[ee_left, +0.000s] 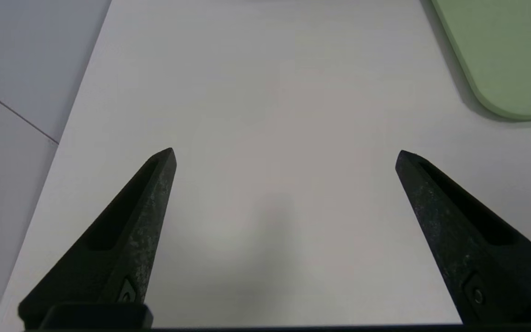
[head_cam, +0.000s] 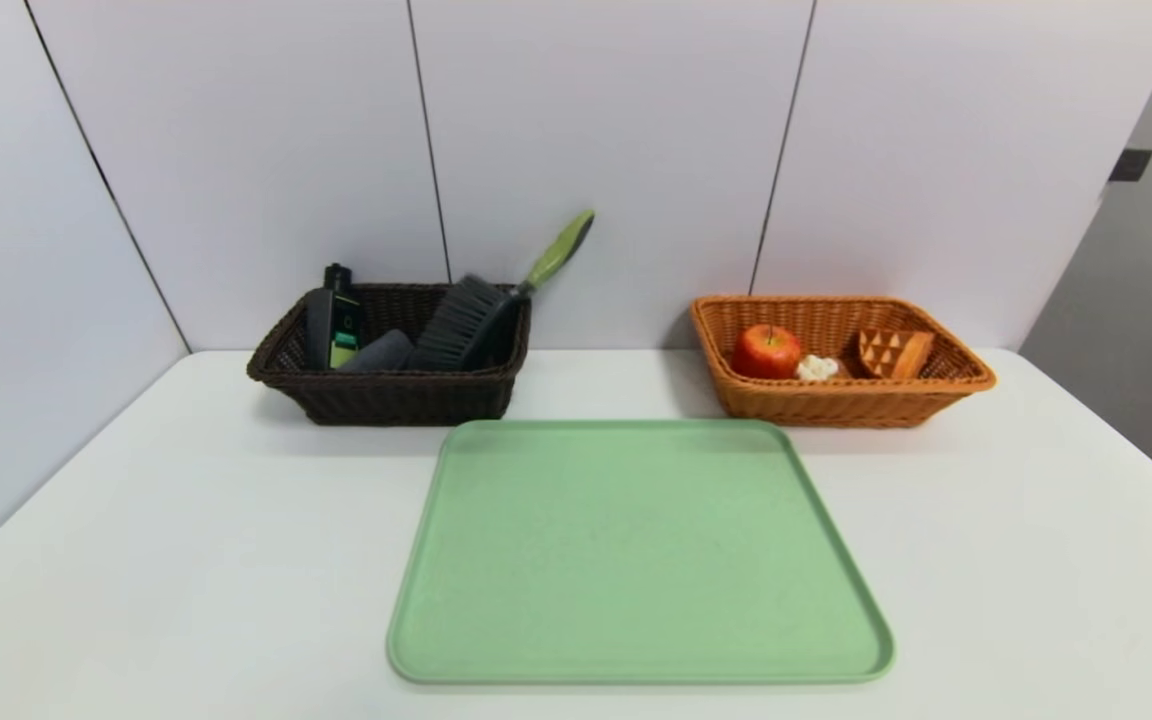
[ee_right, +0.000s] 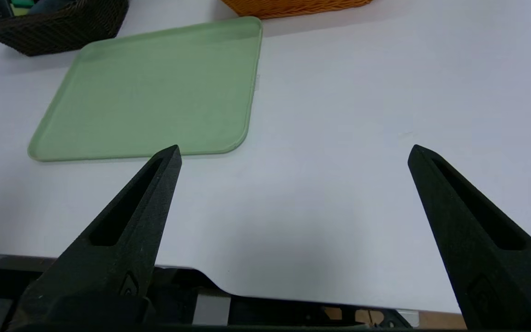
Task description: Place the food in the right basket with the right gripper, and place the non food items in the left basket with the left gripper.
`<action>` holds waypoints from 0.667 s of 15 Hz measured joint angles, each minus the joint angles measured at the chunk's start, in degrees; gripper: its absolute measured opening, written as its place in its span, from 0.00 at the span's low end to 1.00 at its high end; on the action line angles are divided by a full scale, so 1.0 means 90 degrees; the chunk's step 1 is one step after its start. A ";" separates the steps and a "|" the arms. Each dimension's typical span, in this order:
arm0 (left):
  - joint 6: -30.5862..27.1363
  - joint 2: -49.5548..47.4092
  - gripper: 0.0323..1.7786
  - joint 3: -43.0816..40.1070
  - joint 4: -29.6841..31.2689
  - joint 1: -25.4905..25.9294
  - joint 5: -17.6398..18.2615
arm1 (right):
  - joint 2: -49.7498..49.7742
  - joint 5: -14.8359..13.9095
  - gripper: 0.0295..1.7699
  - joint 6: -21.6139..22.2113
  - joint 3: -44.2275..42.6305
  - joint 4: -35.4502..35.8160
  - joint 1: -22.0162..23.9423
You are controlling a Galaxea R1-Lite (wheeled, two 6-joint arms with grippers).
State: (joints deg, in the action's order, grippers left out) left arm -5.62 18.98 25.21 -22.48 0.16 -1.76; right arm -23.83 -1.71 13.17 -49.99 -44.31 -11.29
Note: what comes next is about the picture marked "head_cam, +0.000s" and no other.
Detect black pump bottle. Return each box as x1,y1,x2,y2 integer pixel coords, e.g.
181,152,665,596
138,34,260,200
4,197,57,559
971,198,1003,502
303,262,366,372

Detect dark brown wicker basket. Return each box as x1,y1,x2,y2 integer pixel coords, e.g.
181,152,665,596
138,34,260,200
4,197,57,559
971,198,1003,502
246,281,535,427

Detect red apple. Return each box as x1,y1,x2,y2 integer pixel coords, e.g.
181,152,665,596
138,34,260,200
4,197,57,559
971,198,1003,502
731,323,805,382

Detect light green plastic tray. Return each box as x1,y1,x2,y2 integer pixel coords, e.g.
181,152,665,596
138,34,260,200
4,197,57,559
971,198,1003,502
385,418,897,687

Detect orange wicker basket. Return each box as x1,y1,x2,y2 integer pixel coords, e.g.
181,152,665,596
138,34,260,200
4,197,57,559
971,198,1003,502
690,294,998,430

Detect fruit tart slice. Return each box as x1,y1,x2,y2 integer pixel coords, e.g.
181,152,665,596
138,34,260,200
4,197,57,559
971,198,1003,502
795,327,937,384

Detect grey brush with green handle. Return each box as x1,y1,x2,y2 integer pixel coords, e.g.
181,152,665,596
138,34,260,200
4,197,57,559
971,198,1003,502
408,208,597,374

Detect dark grey towel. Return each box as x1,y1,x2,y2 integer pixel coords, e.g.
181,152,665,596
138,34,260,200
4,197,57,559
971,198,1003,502
336,329,416,375

